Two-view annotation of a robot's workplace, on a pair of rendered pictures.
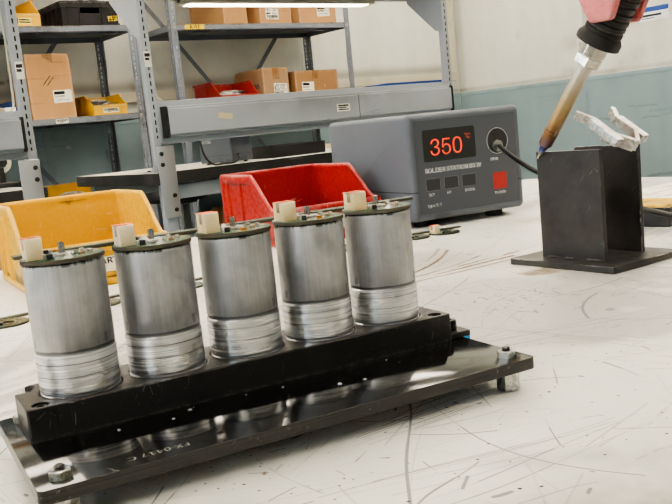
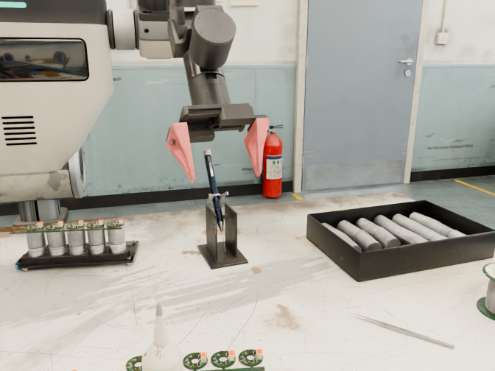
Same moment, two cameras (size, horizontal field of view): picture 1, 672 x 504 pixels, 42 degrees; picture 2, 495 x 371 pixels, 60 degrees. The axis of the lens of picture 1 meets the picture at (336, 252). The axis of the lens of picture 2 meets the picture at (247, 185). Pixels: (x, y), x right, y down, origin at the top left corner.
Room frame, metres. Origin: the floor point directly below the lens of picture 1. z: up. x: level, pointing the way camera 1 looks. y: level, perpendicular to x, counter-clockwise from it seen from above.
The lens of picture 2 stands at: (0.74, 0.47, 1.04)
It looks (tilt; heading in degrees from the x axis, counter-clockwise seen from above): 16 degrees down; 201
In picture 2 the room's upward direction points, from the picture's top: straight up
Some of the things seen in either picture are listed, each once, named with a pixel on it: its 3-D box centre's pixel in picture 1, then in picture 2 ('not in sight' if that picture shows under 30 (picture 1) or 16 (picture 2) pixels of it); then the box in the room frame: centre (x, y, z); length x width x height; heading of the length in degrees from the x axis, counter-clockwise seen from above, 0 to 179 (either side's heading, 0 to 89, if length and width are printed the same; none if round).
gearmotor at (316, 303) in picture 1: (314, 286); (57, 241); (0.30, 0.01, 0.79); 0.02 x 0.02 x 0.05
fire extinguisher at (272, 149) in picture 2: not in sight; (272, 160); (-2.33, -0.51, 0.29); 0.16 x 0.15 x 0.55; 126
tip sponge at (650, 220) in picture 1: (637, 210); not in sight; (0.65, -0.23, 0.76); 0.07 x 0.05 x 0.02; 44
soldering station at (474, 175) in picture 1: (422, 166); not in sight; (0.81, -0.09, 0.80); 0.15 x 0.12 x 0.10; 25
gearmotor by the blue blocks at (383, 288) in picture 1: (382, 273); (36, 243); (0.31, -0.02, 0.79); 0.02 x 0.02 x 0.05
